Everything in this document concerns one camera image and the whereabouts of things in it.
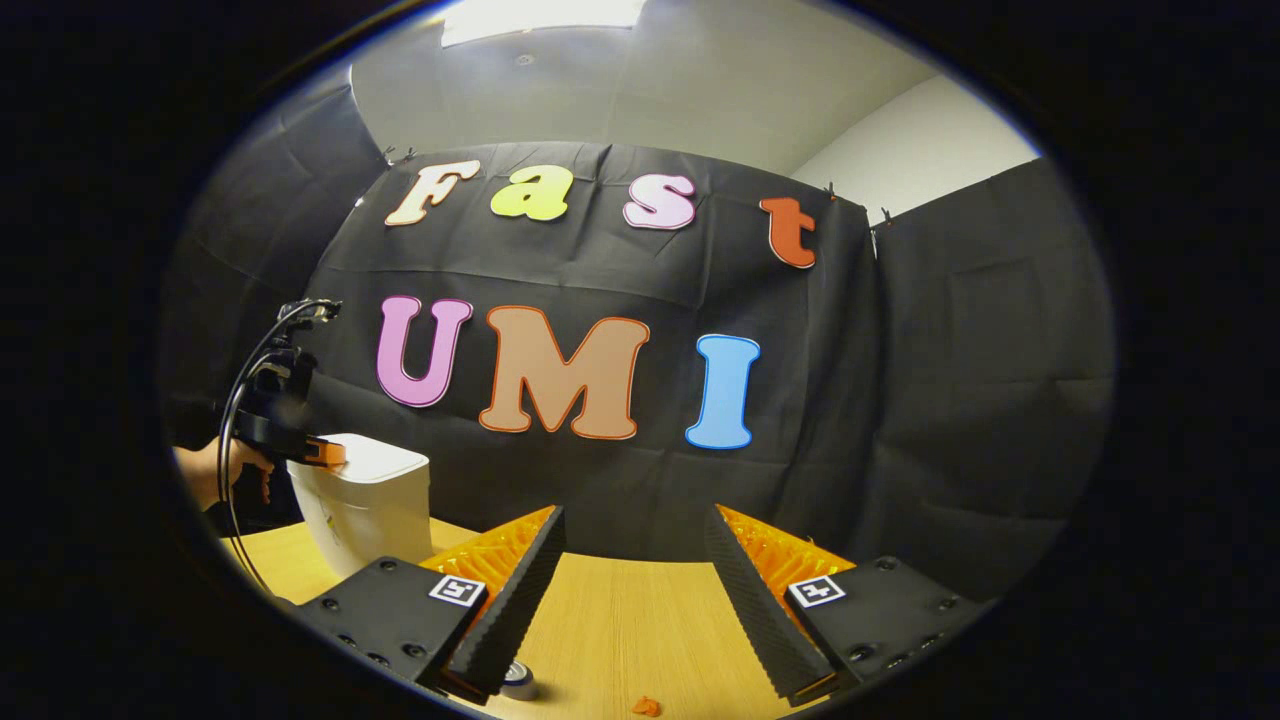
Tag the silver blue pop can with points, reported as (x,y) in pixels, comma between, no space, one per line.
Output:
(520,682)

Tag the black backdrop cloth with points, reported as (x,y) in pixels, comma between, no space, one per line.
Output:
(950,400)

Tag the ceiling light panel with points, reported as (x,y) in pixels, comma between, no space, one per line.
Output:
(540,18)

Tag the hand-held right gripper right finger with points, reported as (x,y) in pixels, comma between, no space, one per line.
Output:
(750,600)

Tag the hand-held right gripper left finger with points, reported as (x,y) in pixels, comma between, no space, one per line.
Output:
(520,600)

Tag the orange paper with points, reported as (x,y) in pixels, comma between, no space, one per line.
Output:
(646,707)

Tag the white desktop garbage bin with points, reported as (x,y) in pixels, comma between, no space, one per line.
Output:
(370,510)

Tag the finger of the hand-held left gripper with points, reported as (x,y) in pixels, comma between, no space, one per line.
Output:
(325,453)

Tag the wooden desktop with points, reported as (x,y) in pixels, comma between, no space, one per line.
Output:
(640,640)

